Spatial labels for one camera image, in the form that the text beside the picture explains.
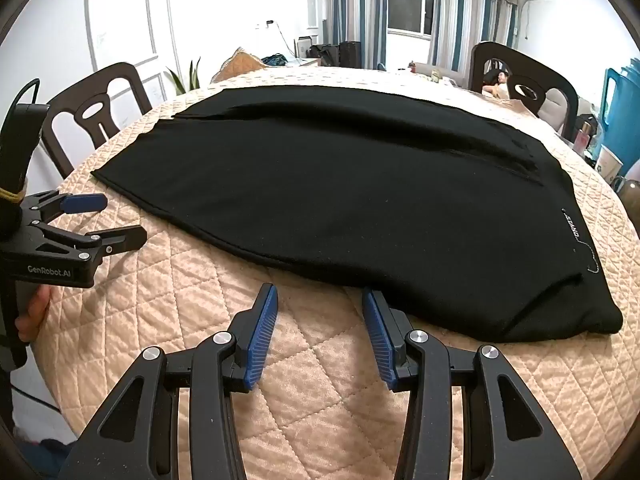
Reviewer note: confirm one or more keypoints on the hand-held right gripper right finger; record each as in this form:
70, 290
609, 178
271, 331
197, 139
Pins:
375, 332

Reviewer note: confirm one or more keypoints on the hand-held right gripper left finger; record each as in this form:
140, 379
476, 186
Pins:
262, 340

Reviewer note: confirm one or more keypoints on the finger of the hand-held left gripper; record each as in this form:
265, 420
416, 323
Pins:
85, 203
122, 239

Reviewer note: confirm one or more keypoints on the black pants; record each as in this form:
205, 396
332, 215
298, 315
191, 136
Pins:
325, 185

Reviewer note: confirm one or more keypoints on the person's left hand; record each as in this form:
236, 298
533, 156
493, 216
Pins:
35, 312

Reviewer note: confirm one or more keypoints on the peach quilted blanket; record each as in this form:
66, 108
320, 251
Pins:
200, 285

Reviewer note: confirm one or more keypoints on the dark wooden chair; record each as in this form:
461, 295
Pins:
125, 77
542, 67

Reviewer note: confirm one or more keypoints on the green potted plant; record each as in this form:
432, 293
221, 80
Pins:
186, 80

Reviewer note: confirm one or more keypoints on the blue bag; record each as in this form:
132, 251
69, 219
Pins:
274, 60

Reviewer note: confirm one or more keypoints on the beige sofa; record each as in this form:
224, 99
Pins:
445, 72

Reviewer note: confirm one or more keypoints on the black bag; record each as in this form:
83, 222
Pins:
335, 54

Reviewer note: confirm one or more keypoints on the pink bottle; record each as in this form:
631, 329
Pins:
581, 141

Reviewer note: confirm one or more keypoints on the glass kettle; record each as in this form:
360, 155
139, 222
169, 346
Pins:
627, 192

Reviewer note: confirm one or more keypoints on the white paper cup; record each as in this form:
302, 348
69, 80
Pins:
609, 162

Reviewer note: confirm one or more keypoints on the striped curtain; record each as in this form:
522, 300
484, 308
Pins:
350, 10
470, 15

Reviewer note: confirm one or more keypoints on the window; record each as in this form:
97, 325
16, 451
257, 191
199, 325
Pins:
410, 10

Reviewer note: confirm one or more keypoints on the blue plastic pitcher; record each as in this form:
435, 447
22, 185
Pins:
622, 110

